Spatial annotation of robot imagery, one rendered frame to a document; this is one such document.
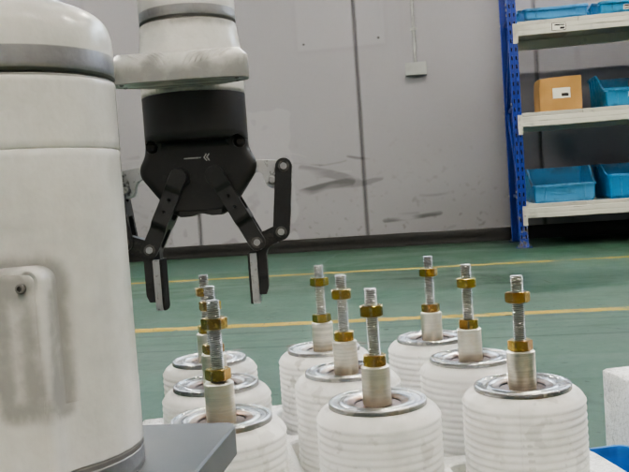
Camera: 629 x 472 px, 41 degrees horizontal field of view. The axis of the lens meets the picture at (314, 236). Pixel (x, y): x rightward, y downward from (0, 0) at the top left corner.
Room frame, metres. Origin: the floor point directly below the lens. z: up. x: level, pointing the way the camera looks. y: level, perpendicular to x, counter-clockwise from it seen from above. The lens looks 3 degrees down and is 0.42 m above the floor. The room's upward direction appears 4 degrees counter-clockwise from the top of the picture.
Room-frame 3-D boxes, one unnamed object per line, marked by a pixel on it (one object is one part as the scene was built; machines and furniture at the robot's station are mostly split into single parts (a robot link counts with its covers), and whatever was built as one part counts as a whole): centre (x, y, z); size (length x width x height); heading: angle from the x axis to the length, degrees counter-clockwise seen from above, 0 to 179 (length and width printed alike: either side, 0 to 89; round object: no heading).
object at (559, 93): (5.14, -1.52, 0.89); 0.31 x 0.24 x 0.20; 171
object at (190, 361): (0.85, 0.12, 0.25); 0.08 x 0.08 x 0.01
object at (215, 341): (0.62, 0.08, 0.30); 0.01 x 0.01 x 0.08
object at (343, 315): (0.76, -0.02, 0.30); 0.01 x 0.01 x 0.08
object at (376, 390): (0.64, -0.04, 0.26); 0.02 x 0.02 x 0.03
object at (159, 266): (0.62, 0.12, 0.36); 0.02 x 0.01 x 0.04; 0
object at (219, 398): (0.62, 0.08, 0.26); 0.02 x 0.02 x 0.03
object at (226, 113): (0.62, 0.08, 0.45); 0.08 x 0.08 x 0.09
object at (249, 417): (0.62, 0.08, 0.25); 0.08 x 0.08 x 0.01
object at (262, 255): (0.62, 0.03, 0.37); 0.03 x 0.01 x 0.05; 90
